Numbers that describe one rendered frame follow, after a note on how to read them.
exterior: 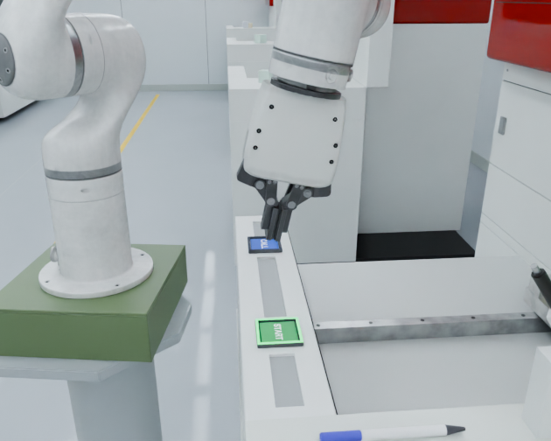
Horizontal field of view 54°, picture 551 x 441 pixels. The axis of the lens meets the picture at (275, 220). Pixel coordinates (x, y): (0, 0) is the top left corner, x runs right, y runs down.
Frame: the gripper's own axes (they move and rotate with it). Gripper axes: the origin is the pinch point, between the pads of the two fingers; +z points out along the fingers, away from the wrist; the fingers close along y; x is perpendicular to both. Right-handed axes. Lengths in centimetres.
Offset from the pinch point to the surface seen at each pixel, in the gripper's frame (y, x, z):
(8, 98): 233, -596, 138
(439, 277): -42, -37, 21
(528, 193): -60, -47, 3
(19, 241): 105, -249, 137
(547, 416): -25.5, 19.9, 7.0
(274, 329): -3.0, -0.5, 14.7
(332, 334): -16.5, -17.0, 24.8
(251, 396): 0.2, 11.2, 15.8
